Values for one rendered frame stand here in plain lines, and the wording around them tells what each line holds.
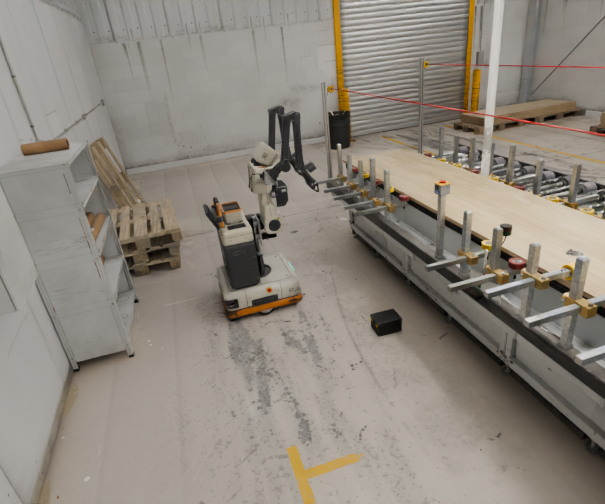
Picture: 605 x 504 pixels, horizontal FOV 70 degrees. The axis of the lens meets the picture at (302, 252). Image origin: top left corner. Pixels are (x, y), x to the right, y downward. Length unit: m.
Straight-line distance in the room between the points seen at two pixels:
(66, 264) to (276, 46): 7.24
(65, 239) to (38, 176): 0.44
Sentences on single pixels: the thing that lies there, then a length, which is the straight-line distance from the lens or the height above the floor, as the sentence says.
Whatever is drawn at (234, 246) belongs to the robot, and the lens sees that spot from 3.45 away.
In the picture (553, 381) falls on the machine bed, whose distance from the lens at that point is 2.90.
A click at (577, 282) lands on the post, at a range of 2.15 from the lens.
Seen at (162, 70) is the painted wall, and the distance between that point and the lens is 9.37.
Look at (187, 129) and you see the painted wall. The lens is 9.47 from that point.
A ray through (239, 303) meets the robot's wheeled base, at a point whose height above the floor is 0.18.
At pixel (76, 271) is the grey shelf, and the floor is 0.81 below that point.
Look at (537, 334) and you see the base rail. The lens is 2.40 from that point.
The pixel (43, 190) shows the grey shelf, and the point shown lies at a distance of 3.20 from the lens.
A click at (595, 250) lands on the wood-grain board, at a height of 0.90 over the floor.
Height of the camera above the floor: 2.08
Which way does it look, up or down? 26 degrees down
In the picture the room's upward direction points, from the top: 7 degrees counter-clockwise
